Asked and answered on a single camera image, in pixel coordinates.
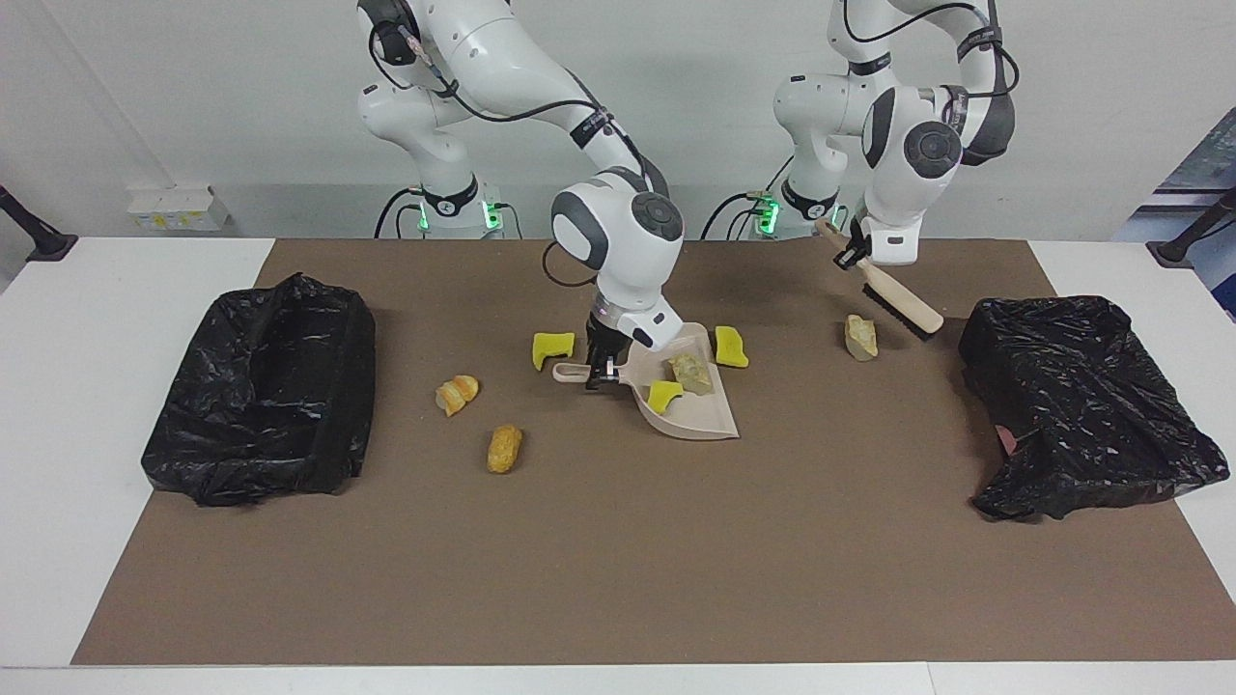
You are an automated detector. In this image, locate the beige brush with black bristles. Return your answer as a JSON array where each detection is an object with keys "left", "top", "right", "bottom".
[{"left": 816, "top": 218, "right": 944, "bottom": 339}]

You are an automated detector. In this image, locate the pale flaky bread piece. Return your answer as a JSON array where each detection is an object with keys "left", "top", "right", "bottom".
[{"left": 668, "top": 352, "right": 715, "bottom": 396}]

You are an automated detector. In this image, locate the pale striped bread piece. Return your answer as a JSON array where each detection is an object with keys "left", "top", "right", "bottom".
[{"left": 844, "top": 314, "right": 881, "bottom": 363}]

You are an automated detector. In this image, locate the beige plastic dustpan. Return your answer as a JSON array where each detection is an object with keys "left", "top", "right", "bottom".
[{"left": 552, "top": 323, "right": 741, "bottom": 442}]

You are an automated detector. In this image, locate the brown oval bread roll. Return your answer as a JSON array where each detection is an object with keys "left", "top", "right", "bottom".
[{"left": 487, "top": 425, "right": 524, "bottom": 475}]

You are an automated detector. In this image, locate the orange striped croissant piece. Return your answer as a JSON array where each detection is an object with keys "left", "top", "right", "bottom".
[{"left": 435, "top": 375, "right": 481, "bottom": 418}]

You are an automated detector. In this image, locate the black trash bag bin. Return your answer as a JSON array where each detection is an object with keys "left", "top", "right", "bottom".
[
  {"left": 958, "top": 294, "right": 1231, "bottom": 523},
  {"left": 141, "top": 272, "right": 378, "bottom": 508}
]

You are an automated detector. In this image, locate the brown table mat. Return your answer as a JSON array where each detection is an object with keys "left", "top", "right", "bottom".
[{"left": 72, "top": 238, "right": 1236, "bottom": 665}]

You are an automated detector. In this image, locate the black stand leg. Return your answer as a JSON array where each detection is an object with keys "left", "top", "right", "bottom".
[
  {"left": 0, "top": 185, "right": 78, "bottom": 262},
  {"left": 1147, "top": 188, "right": 1236, "bottom": 266}
]

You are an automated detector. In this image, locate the blue grey background panel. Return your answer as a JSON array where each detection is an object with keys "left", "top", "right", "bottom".
[{"left": 1110, "top": 106, "right": 1236, "bottom": 320}]

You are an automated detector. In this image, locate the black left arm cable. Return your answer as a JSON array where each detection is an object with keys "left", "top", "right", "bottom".
[{"left": 838, "top": 0, "right": 1021, "bottom": 99}]

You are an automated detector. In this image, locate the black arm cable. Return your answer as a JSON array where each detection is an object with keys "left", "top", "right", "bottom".
[
  {"left": 367, "top": 10, "right": 667, "bottom": 289},
  {"left": 838, "top": 0, "right": 1021, "bottom": 99}
]

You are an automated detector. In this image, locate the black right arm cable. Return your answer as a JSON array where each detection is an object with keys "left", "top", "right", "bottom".
[{"left": 367, "top": 10, "right": 667, "bottom": 289}]

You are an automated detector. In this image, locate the white wall socket box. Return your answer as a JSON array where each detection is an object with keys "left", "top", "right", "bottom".
[{"left": 127, "top": 185, "right": 231, "bottom": 233}]

